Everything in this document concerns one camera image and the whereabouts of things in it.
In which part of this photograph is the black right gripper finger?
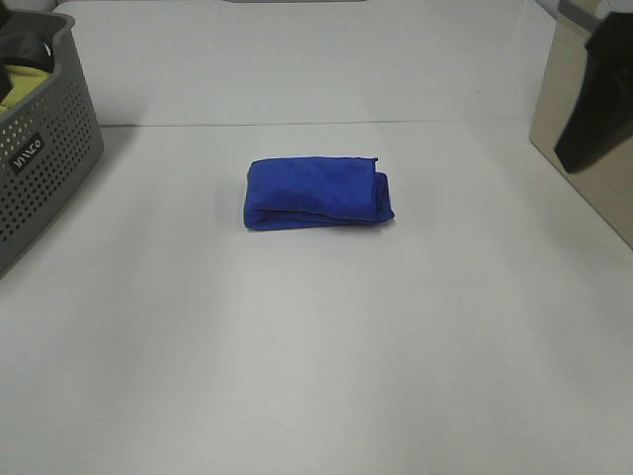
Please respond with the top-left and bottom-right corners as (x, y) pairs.
(554, 12), (632, 173)

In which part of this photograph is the blue microfiber towel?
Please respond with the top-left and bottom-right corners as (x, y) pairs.
(243, 156), (395, 231)

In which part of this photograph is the beige storage bin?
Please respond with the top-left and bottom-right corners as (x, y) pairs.
(529, 1), (632, 243)

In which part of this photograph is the grey perforated laundry basket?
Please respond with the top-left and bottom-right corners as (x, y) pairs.
(1, 10), (104, 271)

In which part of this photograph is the yellow towel in basket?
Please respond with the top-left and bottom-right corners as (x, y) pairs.
(1, 64), (51, 125)

